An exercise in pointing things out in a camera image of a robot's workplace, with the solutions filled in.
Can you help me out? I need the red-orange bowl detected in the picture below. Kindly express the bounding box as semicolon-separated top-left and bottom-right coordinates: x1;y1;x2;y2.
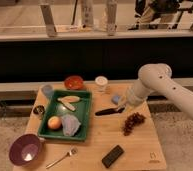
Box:
64;75;84;90

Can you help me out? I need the peach apple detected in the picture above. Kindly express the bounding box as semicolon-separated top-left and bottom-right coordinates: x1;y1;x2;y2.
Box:
47;116;62;130

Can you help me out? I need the white cup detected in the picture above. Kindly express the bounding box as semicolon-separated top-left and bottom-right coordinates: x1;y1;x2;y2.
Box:
95;76;108;92

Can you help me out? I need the small metal cup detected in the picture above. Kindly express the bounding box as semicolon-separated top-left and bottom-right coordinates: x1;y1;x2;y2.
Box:
33;105;45;118

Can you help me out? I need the light blue cup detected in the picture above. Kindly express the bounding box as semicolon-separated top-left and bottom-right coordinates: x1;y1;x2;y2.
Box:
41;85;53;99

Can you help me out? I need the bunch of dark grapes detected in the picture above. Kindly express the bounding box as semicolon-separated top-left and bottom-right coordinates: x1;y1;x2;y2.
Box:
123;113;145;136

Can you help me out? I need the metal fork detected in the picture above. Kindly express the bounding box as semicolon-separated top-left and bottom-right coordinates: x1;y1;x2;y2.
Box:
46;148;78;169

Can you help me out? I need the green plastic tray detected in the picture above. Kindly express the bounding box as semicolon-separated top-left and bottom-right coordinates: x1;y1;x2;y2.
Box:
38;90;92;141

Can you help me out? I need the blue sponge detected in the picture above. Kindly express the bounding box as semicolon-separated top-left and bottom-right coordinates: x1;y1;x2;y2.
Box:
111;95;120;104

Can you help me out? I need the purple bowl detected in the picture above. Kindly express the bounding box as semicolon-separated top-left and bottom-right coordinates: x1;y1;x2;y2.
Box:
9;134;42;166

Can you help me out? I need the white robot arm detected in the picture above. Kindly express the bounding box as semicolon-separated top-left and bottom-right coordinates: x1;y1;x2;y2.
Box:
118;63;193;120

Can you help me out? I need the black rectangular block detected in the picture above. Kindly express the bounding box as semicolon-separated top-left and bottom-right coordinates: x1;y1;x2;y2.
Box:
101;145;124;168

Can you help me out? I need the grey-blue cloth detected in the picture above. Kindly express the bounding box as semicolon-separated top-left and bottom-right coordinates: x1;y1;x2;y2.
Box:
61;114;81;136

